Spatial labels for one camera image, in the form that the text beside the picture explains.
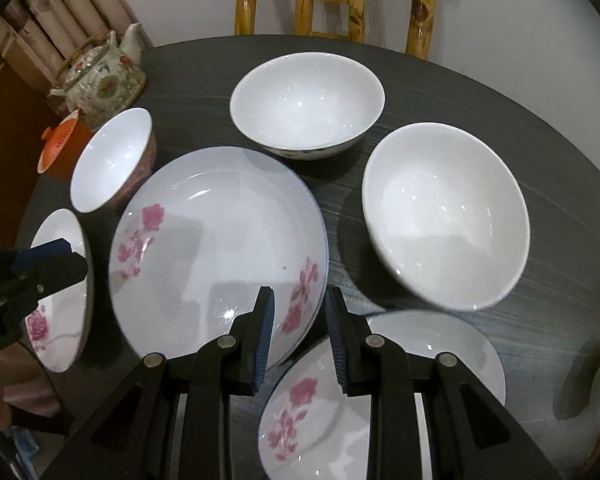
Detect large white peony plate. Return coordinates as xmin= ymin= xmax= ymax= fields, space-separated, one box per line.
xmin=26 ymin=208 xmax=94 ymax=373

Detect wide white pink-patterned bowl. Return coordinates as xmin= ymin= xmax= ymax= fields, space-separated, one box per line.
xmin=70 ymin=107 xmax=157 ymax=214

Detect white plate pink flowers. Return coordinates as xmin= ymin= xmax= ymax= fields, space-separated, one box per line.
xmin=109 ymin=146 xmax=329 ymax=366

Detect small white floral plate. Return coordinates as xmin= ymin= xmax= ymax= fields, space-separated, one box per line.
xmin=259 ymin=310 xmax=506 ymax=479

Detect plain white deep bowl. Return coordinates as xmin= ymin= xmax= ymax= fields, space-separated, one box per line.
xmin=362 ymin=122 xmax=530 ymax=311

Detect white bowl red flower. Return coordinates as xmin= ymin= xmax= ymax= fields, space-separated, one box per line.
xmin=230 ymin=52 xmax=386 ymax=160

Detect orange lidded tea cup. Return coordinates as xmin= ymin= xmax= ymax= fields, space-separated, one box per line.
xmin=36 ymin=108 xmax=93 ymax=180

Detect brown wooden door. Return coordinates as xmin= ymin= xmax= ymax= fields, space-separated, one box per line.
xmin=0 ymin=55 xmax=59 ymax=252

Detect floral ceramic teapot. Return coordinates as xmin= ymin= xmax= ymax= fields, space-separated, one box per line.
xmin=48 ymin=23 xmax=147 ymax=131

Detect beige patterned curtain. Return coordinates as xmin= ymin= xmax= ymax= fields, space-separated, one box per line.
xmin=0 ymin=0 xmax=143 ymax=92

